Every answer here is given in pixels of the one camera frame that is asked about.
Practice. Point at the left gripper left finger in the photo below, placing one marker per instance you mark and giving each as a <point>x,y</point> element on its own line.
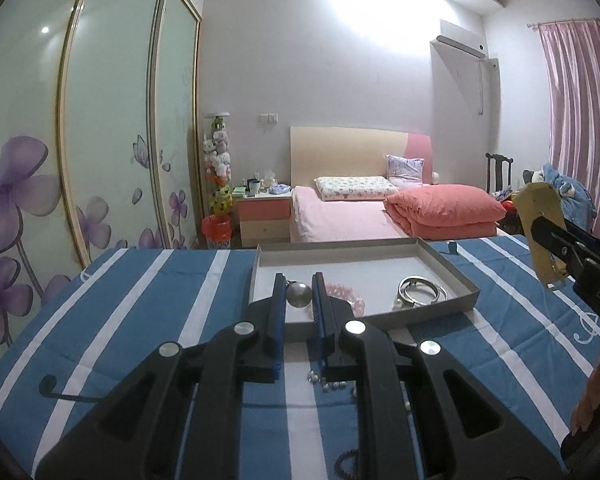
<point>262,358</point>

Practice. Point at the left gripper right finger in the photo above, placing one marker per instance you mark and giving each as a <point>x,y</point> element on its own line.
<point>338,336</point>

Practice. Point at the cream yellow wristwatch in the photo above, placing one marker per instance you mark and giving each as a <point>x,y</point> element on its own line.
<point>540,214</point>

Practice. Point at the person's right hand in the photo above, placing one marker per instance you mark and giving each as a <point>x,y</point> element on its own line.
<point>583,414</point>

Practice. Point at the blue clothes pile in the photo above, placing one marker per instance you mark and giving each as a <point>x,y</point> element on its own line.
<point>577,204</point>

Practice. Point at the grey shallow cardboard tray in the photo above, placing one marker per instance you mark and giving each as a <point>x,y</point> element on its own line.
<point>392,284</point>

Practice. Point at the blue white striped bedsheet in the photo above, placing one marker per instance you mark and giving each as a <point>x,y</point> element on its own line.
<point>534,349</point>

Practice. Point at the pink nightstand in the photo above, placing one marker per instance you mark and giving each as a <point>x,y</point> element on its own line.
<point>263,218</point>

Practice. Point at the red waste bin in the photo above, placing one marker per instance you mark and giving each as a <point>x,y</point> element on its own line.
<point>217,231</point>

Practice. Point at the floral white pillow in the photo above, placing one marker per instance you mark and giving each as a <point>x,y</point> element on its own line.
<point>358,189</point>

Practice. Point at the dark wooden chair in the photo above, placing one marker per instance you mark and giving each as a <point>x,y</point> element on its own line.
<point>498,172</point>

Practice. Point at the white mug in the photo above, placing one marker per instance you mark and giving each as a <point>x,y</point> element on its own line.
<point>253,187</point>

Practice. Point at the salmon folded quilt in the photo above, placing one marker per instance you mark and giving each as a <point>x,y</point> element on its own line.
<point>445,212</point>

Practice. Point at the purple patterned pillow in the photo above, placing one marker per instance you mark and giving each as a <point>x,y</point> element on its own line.
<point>405,169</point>

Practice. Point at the pink bed with headboard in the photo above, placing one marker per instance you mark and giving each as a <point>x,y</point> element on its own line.
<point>347,152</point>

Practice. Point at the plush toy tower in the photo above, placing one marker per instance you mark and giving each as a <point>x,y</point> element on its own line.
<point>217,164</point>

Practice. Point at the pink curtain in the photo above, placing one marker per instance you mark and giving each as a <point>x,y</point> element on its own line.
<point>572,58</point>

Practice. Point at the white air conditioner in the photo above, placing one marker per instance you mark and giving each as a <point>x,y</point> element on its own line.
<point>454,43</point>

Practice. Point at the floral sliding wardrobe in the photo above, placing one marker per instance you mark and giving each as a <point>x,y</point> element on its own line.
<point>97,135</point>

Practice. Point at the wall power socket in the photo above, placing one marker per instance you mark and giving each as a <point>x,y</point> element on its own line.
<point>268,119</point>

